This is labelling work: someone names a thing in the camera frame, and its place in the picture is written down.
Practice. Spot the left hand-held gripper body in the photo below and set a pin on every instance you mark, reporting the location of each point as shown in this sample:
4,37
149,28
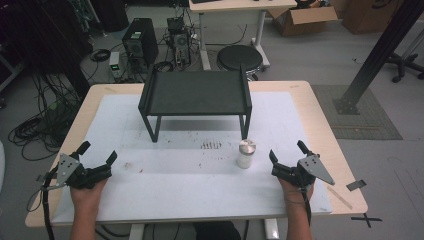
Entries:
75,175

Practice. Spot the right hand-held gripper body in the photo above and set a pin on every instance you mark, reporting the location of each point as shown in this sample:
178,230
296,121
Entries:
301,175

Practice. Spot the black metal shelf rack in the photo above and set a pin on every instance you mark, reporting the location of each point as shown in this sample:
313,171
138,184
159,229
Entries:
196,93

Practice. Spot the person's right hand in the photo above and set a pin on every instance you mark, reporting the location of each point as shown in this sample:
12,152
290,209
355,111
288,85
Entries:
295,193

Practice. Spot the person's left hand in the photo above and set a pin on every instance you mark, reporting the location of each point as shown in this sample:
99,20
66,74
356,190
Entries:
85,196

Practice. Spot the wooden table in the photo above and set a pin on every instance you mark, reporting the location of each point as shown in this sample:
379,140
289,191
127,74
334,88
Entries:
336,156

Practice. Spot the clear plastic strip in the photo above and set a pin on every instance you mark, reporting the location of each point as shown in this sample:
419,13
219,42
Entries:
339,197

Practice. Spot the black tape strip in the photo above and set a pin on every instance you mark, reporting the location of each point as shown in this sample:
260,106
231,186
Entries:
356,185

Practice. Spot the grey floor mat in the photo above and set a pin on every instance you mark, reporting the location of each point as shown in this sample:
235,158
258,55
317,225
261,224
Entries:
366,123

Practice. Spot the black tape cross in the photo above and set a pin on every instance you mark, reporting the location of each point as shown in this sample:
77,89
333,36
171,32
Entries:
366,219

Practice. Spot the white table mat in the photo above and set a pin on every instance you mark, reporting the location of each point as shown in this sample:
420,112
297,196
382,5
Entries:
186,190

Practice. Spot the white power supply unit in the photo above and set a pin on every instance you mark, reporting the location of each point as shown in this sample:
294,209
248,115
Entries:
114,65

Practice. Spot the person's dark clothing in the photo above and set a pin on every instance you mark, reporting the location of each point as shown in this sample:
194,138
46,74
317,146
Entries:
216,231

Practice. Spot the black round stool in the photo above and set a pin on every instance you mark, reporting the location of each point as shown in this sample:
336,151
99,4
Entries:
239,57

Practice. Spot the black curtain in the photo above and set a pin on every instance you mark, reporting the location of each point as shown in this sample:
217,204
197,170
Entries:
40,36

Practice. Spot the black computer tower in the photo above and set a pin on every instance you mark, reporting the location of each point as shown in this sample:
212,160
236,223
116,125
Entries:
140,41

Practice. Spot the open cardboard box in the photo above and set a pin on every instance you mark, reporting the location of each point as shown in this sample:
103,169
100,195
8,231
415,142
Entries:
300,21

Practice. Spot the black office chair base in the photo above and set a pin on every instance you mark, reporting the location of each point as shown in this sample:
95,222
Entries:
405,65

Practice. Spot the open computer case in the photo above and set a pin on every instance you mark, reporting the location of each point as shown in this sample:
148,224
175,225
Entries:
180,43

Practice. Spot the closed cardboard box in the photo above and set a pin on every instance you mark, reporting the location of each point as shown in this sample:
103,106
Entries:
370,16

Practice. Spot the white-legged wooden desk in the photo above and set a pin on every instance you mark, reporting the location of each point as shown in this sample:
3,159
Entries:
240,5

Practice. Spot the black metal post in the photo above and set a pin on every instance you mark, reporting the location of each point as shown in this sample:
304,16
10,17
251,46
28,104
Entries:
376,56

